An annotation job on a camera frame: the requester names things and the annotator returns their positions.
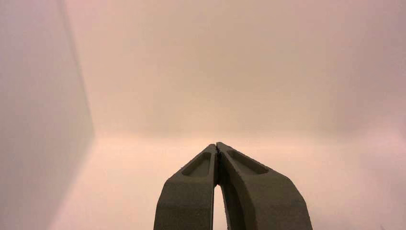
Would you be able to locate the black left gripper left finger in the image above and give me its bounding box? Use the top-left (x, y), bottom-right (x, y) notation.
top-left (153, 143), bottom-right (219, 230)

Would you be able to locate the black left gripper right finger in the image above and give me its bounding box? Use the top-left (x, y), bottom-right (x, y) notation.
top-left (216, 142), bottom-right (314, 230)

